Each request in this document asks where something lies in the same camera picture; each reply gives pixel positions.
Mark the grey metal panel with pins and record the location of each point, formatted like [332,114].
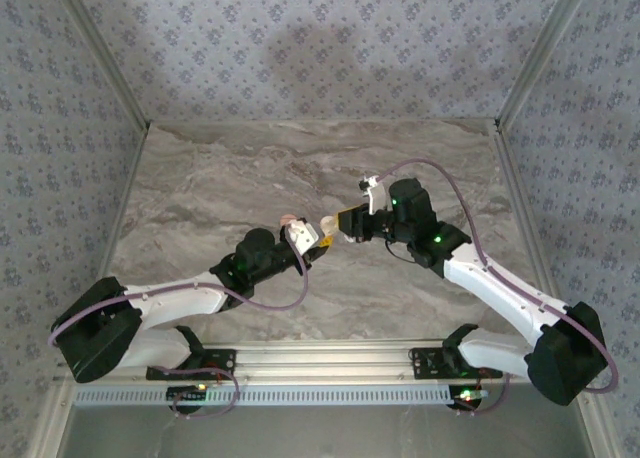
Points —
[320,433]

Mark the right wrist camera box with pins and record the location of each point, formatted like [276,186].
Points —
[375,195]

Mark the aluminium side rail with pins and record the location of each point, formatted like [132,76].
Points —
[526,203]

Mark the long aluminium base rail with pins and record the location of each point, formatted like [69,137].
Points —
[325,363]

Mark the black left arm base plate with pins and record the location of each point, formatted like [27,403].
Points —
[227,359]

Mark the black controller board with LED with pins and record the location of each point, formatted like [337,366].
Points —
[187,397]
[467,399]

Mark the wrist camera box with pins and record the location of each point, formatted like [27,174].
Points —
[375,195]
[304,234]

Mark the aluminium frame post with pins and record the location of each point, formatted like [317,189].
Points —
[540,53]
[104,53]

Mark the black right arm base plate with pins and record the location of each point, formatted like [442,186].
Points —
[422,365]

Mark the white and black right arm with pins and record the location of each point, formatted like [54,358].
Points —
[500,288]

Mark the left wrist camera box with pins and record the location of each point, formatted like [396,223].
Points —
[304,234]

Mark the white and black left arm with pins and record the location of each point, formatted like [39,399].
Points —
[185,303]

